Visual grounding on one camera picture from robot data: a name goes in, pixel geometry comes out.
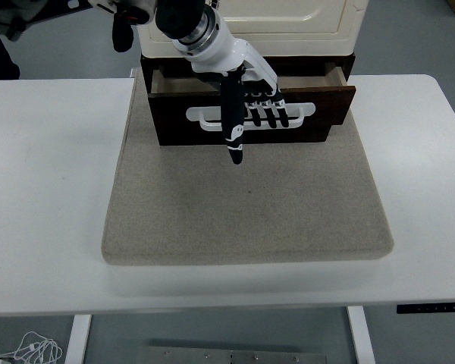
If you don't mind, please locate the white cable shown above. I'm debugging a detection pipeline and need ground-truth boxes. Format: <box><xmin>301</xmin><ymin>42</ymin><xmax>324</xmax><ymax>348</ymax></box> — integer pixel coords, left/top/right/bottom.
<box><xmin>0</xmin><ymin>331</ymin><xmax>64</xmax><ymax>364</ymax></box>

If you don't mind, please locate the white table leg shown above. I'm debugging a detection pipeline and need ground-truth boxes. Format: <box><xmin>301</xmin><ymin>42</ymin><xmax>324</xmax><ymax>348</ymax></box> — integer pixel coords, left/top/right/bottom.
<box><xmin>347</xmin><ymin>306</ymin><xmax>376</xmax><ymax>364</ymax></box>
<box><xmin>64</xmin><ymin>314</ymin><xmax>94</xmax><ymax>364</ymax></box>

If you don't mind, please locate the white drawer handle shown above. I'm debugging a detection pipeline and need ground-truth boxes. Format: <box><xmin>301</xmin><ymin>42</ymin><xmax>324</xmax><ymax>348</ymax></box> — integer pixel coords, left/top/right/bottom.
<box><xmin>185</xmin><ymin>102</ymin><xmax>317</xmax><ymax>133</ymax></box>

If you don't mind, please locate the beige fabric mat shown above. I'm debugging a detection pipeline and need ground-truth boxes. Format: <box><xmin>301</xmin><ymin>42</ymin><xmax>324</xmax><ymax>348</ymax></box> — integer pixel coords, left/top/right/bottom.
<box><xmin>100</xmin><ymin>74</ymin><xmax>395</xmax><ymax>265</ymax></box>

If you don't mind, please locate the dark wooden drawer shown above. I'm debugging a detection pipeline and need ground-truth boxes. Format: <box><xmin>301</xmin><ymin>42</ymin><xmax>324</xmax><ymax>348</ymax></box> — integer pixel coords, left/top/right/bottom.
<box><xmin>147</xmin><ymin>62</ymin><xmax>357</xmax><ymax>146</ymax></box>

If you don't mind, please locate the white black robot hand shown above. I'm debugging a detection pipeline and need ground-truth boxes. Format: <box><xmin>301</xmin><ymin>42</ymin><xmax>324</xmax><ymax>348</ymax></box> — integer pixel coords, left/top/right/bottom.
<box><xmin>177</xmin><ymin>15</ymin><xmax>291</xmax><ymax>166</ymax></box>

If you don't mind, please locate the black table control panel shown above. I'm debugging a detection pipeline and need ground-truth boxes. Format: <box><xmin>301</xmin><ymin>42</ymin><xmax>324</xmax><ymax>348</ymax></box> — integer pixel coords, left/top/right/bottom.
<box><xmin>397</xmin><ymin>301</ymin><xmax>455</xmax><ymax>315</ymax></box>

